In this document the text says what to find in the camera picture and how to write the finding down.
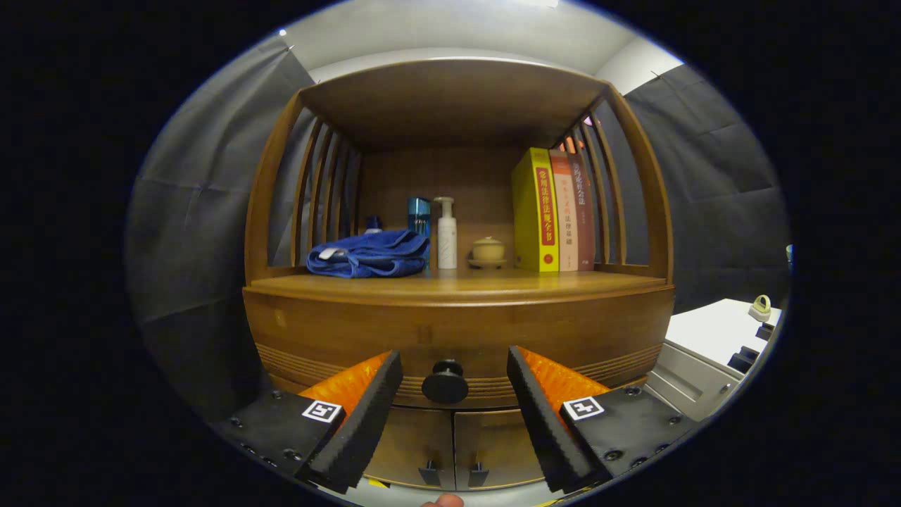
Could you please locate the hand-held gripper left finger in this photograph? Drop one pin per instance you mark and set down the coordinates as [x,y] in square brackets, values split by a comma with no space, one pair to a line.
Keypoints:
[366,422]

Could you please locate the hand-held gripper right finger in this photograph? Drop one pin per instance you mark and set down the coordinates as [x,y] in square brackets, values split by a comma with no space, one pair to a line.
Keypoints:
[542,422]

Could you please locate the wooden cabinet door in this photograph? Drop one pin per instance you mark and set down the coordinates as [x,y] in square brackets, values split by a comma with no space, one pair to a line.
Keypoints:
[493,443]
[415,443]

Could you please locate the wooden countertop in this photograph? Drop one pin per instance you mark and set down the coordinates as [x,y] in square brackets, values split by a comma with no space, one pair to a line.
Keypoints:
[457,285]

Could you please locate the wooden cabinet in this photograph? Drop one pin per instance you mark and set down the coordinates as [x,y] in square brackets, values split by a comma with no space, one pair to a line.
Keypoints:
[450,98]

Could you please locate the blue folded towel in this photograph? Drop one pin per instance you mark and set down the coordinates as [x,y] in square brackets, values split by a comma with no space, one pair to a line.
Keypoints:
[369,253]

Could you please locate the beige ceramic lidded cup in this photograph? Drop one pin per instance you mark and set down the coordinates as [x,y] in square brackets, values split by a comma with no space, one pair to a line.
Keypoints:
[487,252]

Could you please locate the white side table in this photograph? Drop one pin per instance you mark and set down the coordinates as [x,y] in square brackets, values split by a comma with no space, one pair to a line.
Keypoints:
[704,334]

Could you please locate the white pump bottle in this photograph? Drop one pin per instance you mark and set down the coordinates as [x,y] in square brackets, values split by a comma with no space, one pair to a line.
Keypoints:
[447,243]

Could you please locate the small white blue-capped bottle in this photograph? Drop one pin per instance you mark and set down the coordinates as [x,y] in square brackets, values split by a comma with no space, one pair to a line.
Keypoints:
[374,225]

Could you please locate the small black block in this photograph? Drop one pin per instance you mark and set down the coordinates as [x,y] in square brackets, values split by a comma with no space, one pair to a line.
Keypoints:
[742,360]
[765,331]

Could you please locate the yellow book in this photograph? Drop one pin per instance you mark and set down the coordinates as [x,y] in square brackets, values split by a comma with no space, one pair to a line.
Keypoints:
[538,211]

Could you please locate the orange book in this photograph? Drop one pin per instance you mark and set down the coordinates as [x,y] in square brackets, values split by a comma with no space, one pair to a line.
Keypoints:
[566,211]

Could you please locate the teal bottle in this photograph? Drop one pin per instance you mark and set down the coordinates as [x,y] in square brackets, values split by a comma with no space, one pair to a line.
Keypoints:
[419,215]

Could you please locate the brown book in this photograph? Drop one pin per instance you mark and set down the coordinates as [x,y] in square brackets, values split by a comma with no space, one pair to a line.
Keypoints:
[584,211]

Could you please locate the yellow-green tape roll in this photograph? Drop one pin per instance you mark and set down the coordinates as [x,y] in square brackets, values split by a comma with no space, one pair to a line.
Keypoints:
[760,308]

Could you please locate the black backdrop cloth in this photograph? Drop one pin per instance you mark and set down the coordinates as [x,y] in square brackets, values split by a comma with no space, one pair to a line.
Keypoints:
[190,232]

